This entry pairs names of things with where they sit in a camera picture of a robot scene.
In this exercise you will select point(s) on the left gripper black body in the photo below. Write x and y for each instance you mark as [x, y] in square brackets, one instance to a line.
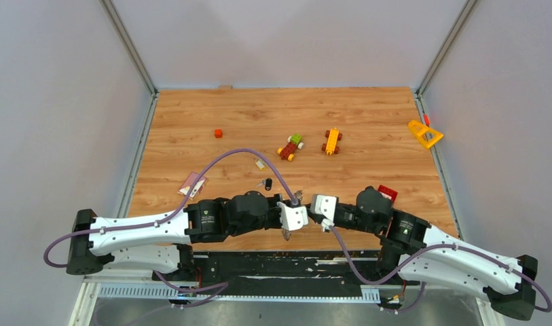
[273, 218]

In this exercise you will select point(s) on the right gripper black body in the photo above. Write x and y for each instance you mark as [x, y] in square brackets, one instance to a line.
[347, 219]

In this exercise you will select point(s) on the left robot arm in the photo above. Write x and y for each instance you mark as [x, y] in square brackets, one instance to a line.
[154, 242]

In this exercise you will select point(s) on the key with black fob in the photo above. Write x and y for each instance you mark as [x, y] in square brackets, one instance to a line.
[266, 183]

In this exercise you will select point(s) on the red window brick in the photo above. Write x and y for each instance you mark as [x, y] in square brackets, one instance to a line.
[388, 193]

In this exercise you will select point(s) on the yellow brown toy brick car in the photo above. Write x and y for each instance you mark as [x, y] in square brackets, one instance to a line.
[331, 147]

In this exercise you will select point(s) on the red yellow toy brick car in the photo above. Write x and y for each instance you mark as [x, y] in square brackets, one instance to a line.
[294, 143]

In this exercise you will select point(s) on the red playing card deck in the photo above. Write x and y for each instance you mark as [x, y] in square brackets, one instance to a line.
[192, 185]

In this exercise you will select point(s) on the yellow triangular brick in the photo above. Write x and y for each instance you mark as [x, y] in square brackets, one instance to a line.
[426, 136]

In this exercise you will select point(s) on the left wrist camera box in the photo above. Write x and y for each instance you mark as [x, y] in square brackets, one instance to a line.
[293, 218]

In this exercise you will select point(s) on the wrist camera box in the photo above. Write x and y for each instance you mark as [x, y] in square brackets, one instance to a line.
[322, 210]
[293, 218]

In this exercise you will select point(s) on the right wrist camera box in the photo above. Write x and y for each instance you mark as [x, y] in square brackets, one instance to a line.
[322, 210]

